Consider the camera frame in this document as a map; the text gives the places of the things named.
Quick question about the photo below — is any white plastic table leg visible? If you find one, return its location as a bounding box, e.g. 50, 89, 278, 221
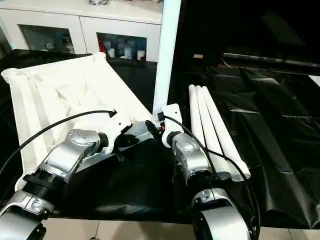
188, 84, 233, 181
152, 0, 182, 121
194, 84, 245, 183
200, 85, 251, 180

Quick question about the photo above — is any white sideboard cabinet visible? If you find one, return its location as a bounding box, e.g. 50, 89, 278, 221
0, 0, 164, 62

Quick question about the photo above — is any white flat board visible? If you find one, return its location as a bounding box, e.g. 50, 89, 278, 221
308, 74, 320, 89

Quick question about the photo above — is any grey metal bar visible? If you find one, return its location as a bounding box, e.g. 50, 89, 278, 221
223, 52, 320, 70

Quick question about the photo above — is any black table mat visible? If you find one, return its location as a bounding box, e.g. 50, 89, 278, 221
0, 48, 320, 230

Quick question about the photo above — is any white plastic table top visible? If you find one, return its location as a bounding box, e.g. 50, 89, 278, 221
0, 51, 161, 192

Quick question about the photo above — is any black case with yellow label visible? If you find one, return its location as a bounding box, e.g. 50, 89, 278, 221
174, 0, 227, 66

